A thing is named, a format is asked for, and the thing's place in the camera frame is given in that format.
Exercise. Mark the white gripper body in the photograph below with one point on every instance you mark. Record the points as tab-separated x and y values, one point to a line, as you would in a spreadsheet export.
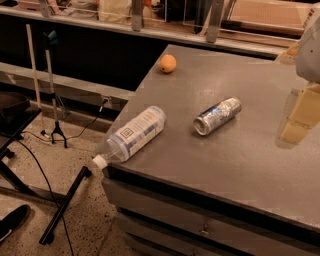
310	55

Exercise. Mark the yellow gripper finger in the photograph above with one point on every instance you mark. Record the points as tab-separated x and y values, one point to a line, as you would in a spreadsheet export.
288	56
304	116

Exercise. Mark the silver blue redbull can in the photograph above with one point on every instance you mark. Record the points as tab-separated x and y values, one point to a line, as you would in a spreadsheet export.
217	115

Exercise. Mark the long wooden shelf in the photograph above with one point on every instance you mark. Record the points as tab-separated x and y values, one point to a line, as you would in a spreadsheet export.
253	26

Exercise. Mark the grey drawer cabinet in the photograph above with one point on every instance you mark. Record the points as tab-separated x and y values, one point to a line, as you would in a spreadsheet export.
238	191

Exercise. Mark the orange fruit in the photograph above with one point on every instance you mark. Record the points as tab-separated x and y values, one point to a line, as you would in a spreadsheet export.
167	63

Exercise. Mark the clear plastic water bottle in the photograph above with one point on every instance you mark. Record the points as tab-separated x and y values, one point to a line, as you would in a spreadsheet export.
129	139

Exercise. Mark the black tripod stand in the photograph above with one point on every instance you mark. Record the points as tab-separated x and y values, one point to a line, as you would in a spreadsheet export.
50	38

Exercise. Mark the white stick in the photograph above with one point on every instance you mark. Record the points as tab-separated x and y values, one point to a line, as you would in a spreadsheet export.
35	79

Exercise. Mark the black shoe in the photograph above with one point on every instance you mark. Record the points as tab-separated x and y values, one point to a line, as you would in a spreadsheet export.
13	221

